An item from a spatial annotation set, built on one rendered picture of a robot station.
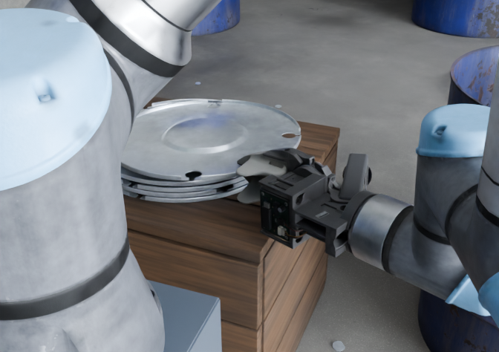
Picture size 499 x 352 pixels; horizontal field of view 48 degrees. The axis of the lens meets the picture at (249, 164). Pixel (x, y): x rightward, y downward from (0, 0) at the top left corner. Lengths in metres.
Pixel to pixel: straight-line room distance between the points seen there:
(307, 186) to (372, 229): 0.09
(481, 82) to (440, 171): 0.59
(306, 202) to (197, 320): 0.23
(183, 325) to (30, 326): 0.14
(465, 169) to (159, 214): 0.42
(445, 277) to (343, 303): 0.60
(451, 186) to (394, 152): 1.23
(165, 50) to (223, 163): 0.37
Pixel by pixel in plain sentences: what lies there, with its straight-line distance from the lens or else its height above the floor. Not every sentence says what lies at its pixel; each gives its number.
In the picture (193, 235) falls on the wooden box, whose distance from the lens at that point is 0.71.
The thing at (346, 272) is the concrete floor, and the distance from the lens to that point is 1.21.
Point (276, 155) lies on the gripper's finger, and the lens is 0.70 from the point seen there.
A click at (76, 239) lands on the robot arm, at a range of 0.33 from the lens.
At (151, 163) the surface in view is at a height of 0.40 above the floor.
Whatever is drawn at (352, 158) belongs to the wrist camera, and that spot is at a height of 0.43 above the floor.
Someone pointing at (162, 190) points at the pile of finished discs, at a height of 0.37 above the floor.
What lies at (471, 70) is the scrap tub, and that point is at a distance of 1.03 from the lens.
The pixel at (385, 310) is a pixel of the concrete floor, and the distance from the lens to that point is 1.14.
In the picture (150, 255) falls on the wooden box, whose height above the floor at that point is 0.30.
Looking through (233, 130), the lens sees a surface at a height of 0.40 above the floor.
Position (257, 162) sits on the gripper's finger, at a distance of 0.71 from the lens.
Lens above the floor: 0.77
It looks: 29 degrees down
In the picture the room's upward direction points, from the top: straight up
